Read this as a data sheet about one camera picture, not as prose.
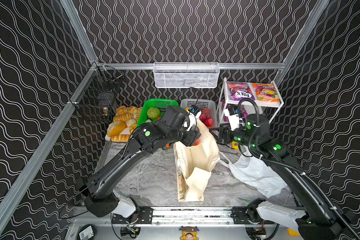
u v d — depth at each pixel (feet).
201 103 3.83
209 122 3.33
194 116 1.78
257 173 2.82
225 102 2.52
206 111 3.39
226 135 1.86
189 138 1.78
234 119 1.86
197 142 2.26
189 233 2.23
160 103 3.84
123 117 3.70
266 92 2.62
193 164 2.89
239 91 2.61
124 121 3.70
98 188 1.25
